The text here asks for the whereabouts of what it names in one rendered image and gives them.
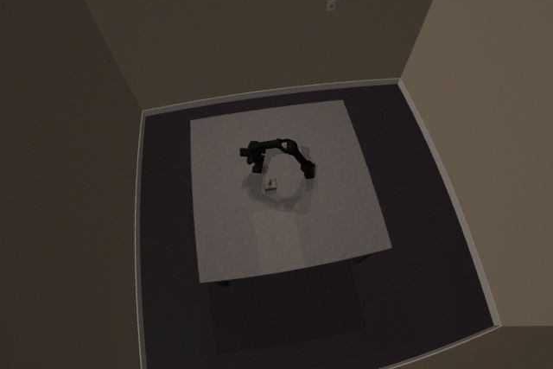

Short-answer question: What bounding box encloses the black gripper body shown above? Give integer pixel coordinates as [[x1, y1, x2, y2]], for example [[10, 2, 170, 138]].
[[252, 150, 266, 174]]

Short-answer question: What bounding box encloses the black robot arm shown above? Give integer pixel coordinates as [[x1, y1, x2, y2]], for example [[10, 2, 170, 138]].
[[239, 138, 315, 180]]

